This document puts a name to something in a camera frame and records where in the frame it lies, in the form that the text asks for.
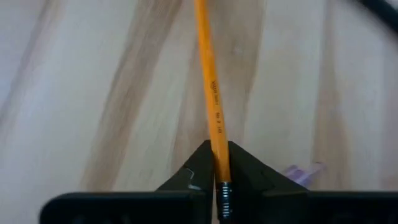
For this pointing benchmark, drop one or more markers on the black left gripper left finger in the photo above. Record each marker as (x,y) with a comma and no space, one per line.
(140,207)

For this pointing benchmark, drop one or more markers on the yellow wooden pencil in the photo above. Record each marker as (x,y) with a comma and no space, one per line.
(214,109)

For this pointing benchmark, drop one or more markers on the pink purple pen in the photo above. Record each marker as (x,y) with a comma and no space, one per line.
(303,174)

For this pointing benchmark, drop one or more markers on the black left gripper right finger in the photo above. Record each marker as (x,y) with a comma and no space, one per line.
(280,205)

